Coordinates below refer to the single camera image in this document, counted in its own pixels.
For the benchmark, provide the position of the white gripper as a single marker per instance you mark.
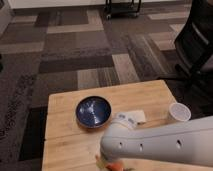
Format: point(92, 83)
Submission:
point(102, 163)

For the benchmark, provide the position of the orange pepper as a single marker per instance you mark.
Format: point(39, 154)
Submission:
point(115, 167)

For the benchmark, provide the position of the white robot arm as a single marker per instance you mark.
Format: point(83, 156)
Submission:
point(188, 142)

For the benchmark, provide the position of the white sponge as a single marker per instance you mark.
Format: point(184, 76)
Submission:
point(133, 116)

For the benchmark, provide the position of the dark blue bowl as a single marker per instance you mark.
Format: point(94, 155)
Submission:
point(93, 112)

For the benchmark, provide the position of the white paper cup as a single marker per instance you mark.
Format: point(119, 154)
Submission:
point(178, 112)

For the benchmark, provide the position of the black office chair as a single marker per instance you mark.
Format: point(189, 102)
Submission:
point(193, 80)

